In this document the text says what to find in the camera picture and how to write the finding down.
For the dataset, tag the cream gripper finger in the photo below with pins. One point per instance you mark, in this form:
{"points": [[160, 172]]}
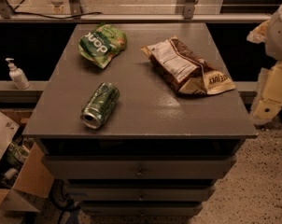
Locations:
{"points": [[268, 101]]}

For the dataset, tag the green rice chip bag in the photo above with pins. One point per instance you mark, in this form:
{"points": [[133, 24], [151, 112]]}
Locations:
{"points": [[102, 44]]}

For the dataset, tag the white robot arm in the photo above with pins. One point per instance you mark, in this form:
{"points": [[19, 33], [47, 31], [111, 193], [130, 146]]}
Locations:
{"points": [[269, 33]]}

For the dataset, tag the brown white snack bag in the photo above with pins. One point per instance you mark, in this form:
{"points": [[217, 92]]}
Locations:
{"points": [[186, 72]]}

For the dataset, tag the grey drawer cabinet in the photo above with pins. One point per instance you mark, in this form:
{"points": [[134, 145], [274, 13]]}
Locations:
{"points": [[158, 154]]}

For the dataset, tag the green soda can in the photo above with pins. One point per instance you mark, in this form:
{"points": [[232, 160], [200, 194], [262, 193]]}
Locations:
{"points": [[98, 109]]}

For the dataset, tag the white pump bottle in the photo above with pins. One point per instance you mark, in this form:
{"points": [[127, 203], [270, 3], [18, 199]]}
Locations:
{"points": [[17, 75]]}

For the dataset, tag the open cardboard box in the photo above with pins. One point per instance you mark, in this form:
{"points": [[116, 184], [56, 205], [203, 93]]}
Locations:
{"points": [[25, 182]]}

